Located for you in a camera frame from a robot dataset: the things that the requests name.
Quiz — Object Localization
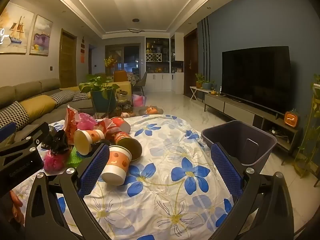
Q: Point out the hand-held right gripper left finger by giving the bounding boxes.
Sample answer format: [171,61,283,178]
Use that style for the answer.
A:
[25,144,113,240]

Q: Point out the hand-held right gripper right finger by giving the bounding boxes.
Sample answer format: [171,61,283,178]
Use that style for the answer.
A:
[201,142,294,240]

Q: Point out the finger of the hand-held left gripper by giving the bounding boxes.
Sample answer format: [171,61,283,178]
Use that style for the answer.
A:
[0,123,50,167]
[0,122,17,140]

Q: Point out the green mesh cloth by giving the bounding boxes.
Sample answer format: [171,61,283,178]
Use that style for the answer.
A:
[67,146,87,165]

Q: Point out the white orange print paper cup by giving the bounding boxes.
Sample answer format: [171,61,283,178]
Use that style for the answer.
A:
[73,129,105,157]
[101,145,132,186]

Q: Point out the grey trash bin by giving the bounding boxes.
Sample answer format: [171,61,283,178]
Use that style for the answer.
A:
[201,120,278,178]

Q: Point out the red translucent plastic bag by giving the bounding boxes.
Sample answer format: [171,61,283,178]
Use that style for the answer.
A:
[95,119,118,140]

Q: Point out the red cup gold inside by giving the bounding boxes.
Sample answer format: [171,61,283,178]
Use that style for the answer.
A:
[114,132,143,162]

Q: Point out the pink plastic bag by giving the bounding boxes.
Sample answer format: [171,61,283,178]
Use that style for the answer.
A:
[77,112,98,132]

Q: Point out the red snack bag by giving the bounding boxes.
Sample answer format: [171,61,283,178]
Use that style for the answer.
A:
[64,105,79,145]

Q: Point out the red paper cup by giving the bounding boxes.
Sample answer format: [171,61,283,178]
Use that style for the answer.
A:
[110,116,132,134]

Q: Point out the person's left hand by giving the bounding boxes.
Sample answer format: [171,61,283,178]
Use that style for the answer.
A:
[9,190,25,224]

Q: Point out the large checked cushion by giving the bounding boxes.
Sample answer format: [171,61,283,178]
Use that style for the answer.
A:
[0,101,29,130]

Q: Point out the yellow cushion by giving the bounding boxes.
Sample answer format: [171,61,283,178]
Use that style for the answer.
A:
[20,94,57,120]

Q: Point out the grey green sofa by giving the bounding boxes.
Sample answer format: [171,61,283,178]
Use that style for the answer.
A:
[0,78,95,140]

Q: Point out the blue floral blanket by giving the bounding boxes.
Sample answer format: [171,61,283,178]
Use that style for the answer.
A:
[10,114,240,240]

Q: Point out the grey TV cabinet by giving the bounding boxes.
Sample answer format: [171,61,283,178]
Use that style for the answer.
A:
[204,92,302,158]

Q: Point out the white power strip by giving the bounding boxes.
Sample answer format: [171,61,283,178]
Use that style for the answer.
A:
[270,127,288,138]

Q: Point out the potted plant teal pot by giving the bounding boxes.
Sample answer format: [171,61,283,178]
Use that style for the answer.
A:
[79,75,120,119]

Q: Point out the glass jar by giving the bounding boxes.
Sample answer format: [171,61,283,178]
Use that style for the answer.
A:
[117,90,129,103]

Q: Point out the gold plant stand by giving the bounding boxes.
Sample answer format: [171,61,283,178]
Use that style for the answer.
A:
[292,82,320,180]

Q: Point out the pink gift bag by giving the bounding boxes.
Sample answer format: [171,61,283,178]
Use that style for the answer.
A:
[132,94,146,108]

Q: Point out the orange retro radio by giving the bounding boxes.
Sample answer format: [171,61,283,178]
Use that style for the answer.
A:
[284,110,299,130]

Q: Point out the dark coffee table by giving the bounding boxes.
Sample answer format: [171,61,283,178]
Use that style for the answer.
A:
[114,102,165,119]

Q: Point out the white side table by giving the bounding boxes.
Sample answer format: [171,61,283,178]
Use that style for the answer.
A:
[189,86,208,102]

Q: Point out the light wooden door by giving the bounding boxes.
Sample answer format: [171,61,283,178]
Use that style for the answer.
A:
[59,29,77,88]

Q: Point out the orange chair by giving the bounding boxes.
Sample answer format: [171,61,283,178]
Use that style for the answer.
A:
[113,70,128,83]

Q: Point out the purple painting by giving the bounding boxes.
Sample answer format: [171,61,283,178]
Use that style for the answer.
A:
[29,14,53,56]

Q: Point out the black television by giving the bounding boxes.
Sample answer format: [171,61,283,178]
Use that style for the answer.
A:
[221,46,292,115]

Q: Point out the sailing ship painting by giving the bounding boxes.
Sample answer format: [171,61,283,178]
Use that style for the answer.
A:
[0,2,35,55]

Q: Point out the grey dining chair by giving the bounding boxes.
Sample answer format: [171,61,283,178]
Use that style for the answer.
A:
[136,71,148,93]

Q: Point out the yellow flowers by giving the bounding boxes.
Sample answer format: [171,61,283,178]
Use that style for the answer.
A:
[104,56,117,68]

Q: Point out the white display cabinet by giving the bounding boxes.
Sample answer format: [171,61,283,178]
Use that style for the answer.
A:
[145,32,184,93]

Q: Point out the dark wooden door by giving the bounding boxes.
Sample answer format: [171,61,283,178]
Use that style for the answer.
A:
[184,29,198,97]

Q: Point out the glass sliding door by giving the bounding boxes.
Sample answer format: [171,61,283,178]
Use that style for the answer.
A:
[105,44,140,74]

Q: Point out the red wall hangings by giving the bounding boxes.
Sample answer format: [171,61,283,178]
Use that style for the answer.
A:
[80,37,86,63]

